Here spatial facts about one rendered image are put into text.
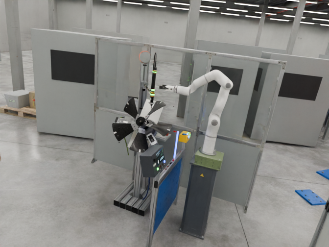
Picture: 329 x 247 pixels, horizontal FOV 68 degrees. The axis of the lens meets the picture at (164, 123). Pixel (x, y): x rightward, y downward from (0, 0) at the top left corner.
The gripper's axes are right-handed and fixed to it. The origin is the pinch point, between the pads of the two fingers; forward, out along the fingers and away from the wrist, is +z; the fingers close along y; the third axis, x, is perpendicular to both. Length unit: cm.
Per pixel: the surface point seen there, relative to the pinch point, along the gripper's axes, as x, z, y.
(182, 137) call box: -61, -25, 21
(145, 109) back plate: -40, 32, 34
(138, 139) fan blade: -61, 15, -16
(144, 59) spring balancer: 20, 50, 56
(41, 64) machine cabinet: -21, 285, 107
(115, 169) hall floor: -165, 92, 66
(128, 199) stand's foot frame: -158, 32, 1
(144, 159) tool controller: -44, -24, -83
